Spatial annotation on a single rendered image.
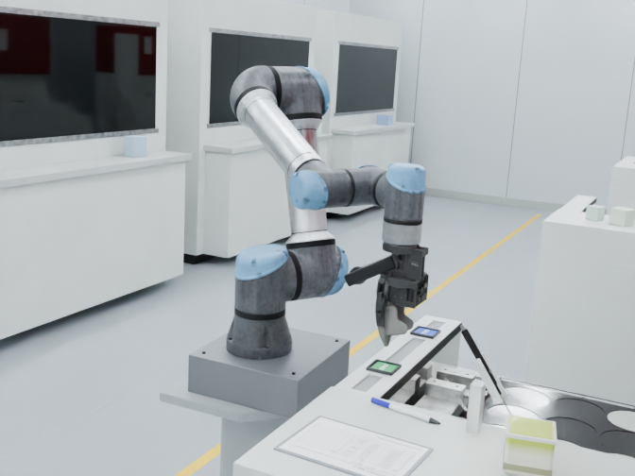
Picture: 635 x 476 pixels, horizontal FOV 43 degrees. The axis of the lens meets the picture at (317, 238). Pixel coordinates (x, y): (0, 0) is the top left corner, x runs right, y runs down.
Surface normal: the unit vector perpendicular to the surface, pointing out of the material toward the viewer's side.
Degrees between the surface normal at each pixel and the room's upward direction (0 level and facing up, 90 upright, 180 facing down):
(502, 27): 90
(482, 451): 0
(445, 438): 0
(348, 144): 90
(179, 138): 90
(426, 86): 90
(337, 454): 0
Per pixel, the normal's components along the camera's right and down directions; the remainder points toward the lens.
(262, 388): -0.43, 0.17
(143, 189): 0.90, 0.14
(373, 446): 0.06, -0.97
